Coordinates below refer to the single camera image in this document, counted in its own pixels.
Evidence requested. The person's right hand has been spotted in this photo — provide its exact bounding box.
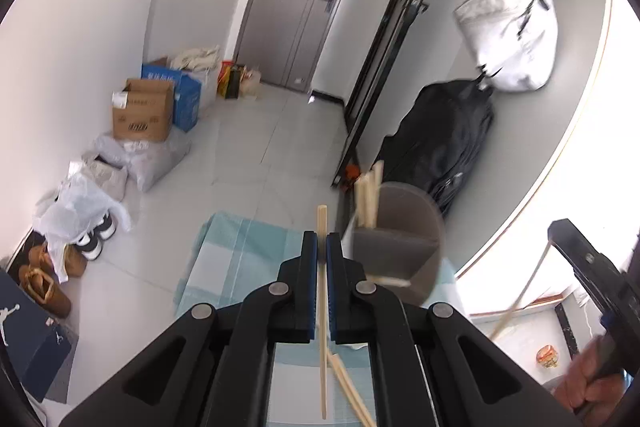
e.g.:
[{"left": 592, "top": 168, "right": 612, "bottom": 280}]
[{"left": 554, "top": 339, "right": 628, "bottom": 420}]

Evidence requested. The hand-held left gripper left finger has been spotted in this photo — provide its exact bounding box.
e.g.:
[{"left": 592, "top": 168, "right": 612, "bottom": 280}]
[{"left": 59, "top": 231, "right": 320, "bottom": 427}]

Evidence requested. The white tote bag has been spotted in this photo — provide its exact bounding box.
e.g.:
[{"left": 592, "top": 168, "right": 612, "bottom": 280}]
[{"left": 452, "top": 0, "right": 558, "bottom": 92}]

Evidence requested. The orange black tool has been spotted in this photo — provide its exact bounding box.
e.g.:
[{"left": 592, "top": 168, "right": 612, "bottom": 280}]
[{"left": 340, "top": 163, "right": 362, "bottom": 190}]

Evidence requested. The brown boot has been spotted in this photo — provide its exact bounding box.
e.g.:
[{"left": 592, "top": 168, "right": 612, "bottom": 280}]
[
  {"left": 28, "top": 243, "right": 88, "bottom": 278},
  {"left": 19, "top": 264, "right": 72, "bottom": 319}
]

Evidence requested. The black white sneaker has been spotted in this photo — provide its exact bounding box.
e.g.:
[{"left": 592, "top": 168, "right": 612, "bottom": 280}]
[
  {"left": 97, "top": 214, "right": 119, "bottom": 241},
  {"left": 75, "top": 232, "right": 104, "bottom": 262}
]

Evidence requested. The beige cloth bag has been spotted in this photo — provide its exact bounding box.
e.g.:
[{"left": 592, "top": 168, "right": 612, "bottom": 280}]
[{"left": 170, "top": 46, "right": 221, "bottom": 72}]

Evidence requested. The yellow red bag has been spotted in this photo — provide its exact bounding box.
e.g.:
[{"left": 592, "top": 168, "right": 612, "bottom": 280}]
[{"left": 216, "top": 61, "right": 235, "bottom": 98}]

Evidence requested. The navy shoe box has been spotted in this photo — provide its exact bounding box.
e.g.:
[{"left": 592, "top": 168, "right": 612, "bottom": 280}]
[{"left": 0, "top": 268, "right": 73, "bottom": 403}]

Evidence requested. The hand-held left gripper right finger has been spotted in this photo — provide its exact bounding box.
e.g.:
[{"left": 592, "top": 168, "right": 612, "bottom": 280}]
[{"left": 326, "top": 232, "right": 583, "bottom": 427}]

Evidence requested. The teal checked tablecloth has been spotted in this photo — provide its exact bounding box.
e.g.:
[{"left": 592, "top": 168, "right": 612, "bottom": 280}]
[{"left": 172, "top": 212, "right": 468, "bottom": 427}]

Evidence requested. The brown cardboard box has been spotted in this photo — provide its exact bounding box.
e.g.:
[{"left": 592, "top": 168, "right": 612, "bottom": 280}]
[{"left": 111, "top": 78, "right": 176, "bottom": 142}]

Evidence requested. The black door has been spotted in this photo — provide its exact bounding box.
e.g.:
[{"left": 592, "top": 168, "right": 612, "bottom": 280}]
[{"left": 331, "top": 0, "right": 458, "bottom": 188}]

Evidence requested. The black backpack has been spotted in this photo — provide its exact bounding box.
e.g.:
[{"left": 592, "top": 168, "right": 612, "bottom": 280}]
[{"left": 375, "top": 77, "right": 496, "bottom": 218}]

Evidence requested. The small grey parcel bag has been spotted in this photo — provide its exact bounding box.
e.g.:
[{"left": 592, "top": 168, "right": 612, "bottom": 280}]
[{"left": 80, "top": 154, "right": 130, "bottom": 202}]

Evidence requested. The white grey utensil holder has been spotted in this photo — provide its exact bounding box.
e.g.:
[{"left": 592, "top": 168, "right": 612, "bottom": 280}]
[{"left": 345, "top": 181, "right": 447, "bottom": 308}]

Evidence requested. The black paper bag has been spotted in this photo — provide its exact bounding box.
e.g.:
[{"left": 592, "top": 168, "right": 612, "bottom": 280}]
[{"left": 225, "top": 64, "right": 246, "bottom": 100}]

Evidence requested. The beige paper bag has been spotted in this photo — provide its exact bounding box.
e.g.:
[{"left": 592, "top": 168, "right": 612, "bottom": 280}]
[{"left": 240, "top": 68, "right": 262, "bottom": 98}]

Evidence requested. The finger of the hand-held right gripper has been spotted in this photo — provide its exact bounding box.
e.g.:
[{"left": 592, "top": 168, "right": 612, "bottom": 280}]
[{"left": 547, "top": 218, "right": 626, "bottom": 303}]

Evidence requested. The blue cardboard box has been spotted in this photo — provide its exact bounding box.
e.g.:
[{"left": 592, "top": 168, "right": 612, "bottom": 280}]
[{"left": 141, "top": 63, "right": 202, "bottom": 132}]

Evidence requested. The large grey parcel bag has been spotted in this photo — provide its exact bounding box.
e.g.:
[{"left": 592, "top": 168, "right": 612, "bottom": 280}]
[{"left": 95, "top": 132, "right": 192, "bottom": 192}]

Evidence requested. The grey door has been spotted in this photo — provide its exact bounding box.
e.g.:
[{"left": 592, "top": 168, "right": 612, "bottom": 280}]
[{"left": 234, "top": 0, "right": 373, "bottom": 94}]

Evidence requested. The white plastic bag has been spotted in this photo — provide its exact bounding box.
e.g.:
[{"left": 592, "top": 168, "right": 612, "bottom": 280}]
[{"left": 32, "top": 172, "right": 132, "bottom": 283}]

